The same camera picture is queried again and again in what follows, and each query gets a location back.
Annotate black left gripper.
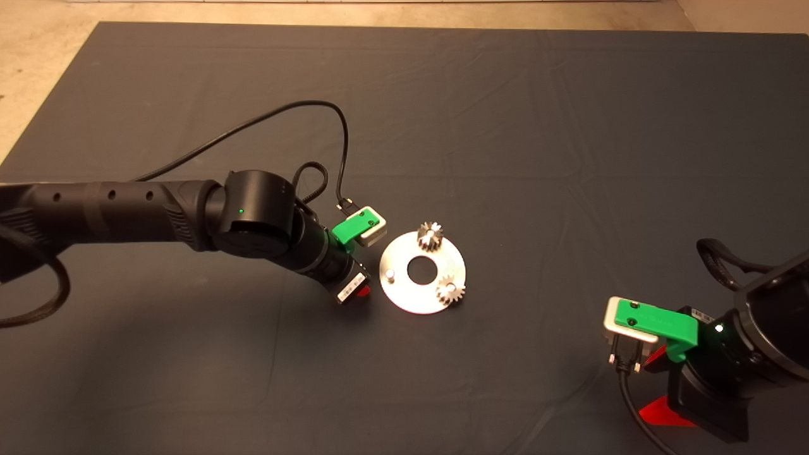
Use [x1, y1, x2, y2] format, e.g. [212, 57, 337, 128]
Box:
[313, 231, 372, 305]

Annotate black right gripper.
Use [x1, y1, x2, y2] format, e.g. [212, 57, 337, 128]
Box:
[638, 306, 769, 443]

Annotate dark steel planetary gear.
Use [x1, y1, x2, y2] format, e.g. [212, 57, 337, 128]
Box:
[436, 276, 467, 307]
[417, 221, 446, 253]

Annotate round metal carrier plate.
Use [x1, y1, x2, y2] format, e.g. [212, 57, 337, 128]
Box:
[379, 231, 467, 315]

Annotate dark grey table cloth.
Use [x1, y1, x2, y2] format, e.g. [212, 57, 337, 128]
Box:
[0, 22, 809, 455]

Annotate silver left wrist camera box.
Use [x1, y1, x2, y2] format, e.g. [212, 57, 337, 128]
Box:
[337, 199, 387, 247]

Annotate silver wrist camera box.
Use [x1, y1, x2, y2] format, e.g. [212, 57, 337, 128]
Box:
[604, 296, 661, 373]
[337, 199, 387, 247]

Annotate green left camera mount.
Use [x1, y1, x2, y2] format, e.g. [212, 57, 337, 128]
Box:
[332, 210, 380, 253]

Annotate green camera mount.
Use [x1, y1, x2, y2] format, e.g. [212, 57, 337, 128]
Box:
[614, 300, 699, 364]
[332, 210, 380, 253]

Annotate green right camera mount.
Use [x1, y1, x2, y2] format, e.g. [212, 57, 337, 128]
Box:
[614, 300, 699, 364]

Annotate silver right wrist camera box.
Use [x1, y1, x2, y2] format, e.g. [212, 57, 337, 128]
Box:
[604, 296, 661, 373]

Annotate braided black left arm cable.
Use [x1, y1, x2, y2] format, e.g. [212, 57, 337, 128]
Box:
[292, 161, 329, 206]

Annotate thick braided black cable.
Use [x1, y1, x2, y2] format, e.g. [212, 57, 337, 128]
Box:
[0, 221, 70, 328]

